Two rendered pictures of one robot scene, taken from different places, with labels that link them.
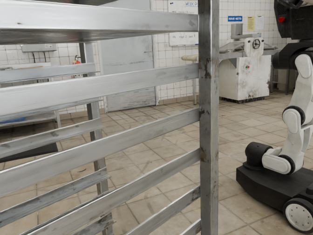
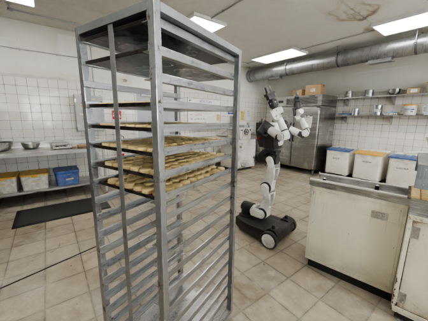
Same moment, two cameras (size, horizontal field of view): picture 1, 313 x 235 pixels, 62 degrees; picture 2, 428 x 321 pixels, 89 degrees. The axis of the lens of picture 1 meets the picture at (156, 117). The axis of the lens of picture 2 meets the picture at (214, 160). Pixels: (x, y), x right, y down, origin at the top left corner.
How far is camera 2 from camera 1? 0.84 m
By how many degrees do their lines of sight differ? 13
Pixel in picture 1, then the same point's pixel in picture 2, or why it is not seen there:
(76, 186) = (171, 226)
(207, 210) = (231, 231)
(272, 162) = (255, 212)
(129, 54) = not seen: hidden behind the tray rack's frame
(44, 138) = not seen: hidden behind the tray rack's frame
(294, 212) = (265, 239)
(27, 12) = (200, 181)
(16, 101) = (197, 201)
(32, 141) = not seen: hidden behind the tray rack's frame
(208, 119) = (233, 200)
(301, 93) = (269, 176)
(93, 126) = (179, 199)
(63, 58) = (108, 136)
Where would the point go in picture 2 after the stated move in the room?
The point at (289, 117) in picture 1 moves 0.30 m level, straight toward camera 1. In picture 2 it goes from (263, 188) to (262, 197)
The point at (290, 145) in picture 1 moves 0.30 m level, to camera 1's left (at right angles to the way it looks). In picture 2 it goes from (263, 202) to (241, 204)
